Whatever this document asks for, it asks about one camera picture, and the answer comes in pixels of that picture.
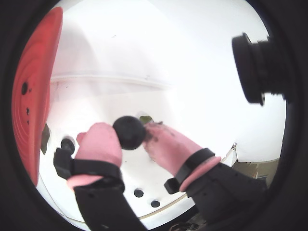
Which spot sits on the pink-sleeved gripper finger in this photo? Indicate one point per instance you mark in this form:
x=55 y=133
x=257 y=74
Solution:
x=173 y=149
x=96 y=144

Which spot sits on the small dark blueberry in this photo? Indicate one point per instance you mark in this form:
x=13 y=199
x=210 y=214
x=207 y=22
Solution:
x=155 y=204
x=138 y=193
x=129 y=132

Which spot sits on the red collapsible silicone cup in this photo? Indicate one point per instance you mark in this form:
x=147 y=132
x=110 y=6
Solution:
x=31 y=96

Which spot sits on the flat pointed green leaf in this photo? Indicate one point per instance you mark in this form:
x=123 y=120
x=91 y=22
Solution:
x=145 y=119

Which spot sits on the white sheet mat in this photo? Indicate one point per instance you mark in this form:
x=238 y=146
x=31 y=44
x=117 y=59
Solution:
x=108 y=101

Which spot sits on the black camera lens module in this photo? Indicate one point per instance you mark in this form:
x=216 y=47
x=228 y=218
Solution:
x=250 y=72

